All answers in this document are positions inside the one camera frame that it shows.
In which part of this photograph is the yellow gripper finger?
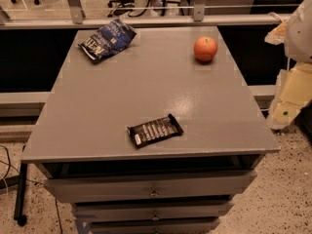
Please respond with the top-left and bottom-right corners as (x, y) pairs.
(268, 62), (312, 127)

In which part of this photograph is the blue chip bag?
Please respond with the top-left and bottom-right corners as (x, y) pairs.
(78, 19), (137, 61)

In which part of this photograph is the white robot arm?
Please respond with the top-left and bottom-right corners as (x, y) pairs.
(267, 0), (312, 130)

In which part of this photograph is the red apple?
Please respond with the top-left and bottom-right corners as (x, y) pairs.
(193, 36), (217, 61)

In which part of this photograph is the top grey drawer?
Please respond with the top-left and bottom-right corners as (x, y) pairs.
(44, 171), (256, 203)

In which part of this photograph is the grey drawer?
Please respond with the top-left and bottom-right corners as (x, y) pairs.
(44, 171), (256, 203)
(72, 200), (233, 222)
(91, 217), (219, 234)

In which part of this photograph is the grey drawer cabinet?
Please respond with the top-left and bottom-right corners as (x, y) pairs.
(20, 26), (281, 234)

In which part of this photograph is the middle grey drawer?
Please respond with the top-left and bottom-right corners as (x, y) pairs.
(72, 200), (233, 222)

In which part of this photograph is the black snack bar packet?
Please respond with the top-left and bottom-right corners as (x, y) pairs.
(127, 114), (183, 148)

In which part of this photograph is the bottom grey drawer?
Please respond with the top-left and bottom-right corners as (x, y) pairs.
(91, 217), (219, 234)

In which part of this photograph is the black stand leg with caster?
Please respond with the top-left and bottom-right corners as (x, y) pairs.
(14, 163), (27, 227)

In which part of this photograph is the grey metal railing frame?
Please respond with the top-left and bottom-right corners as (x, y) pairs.
(0, 0), (280, 29)

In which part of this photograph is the white cable on floor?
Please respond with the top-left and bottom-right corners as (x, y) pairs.
(0, 144), (20, 193)

